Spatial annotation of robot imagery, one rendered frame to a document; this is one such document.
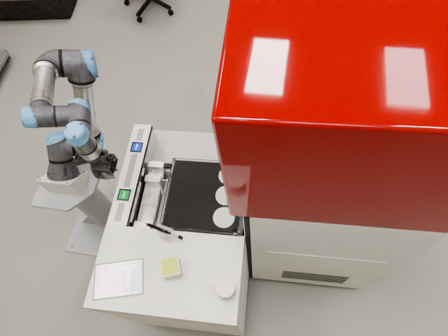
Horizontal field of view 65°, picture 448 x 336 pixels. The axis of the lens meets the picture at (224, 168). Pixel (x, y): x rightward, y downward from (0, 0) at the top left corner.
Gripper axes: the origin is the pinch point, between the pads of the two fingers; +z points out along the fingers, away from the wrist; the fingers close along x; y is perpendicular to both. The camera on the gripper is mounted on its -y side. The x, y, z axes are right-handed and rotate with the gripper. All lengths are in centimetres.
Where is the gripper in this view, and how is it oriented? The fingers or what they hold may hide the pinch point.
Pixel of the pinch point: (107, 176)
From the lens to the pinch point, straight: 155.7
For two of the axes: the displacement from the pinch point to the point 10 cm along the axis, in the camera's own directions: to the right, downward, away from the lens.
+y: 9.9, 0.6, -1.3
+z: 0.8, 4.6, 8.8
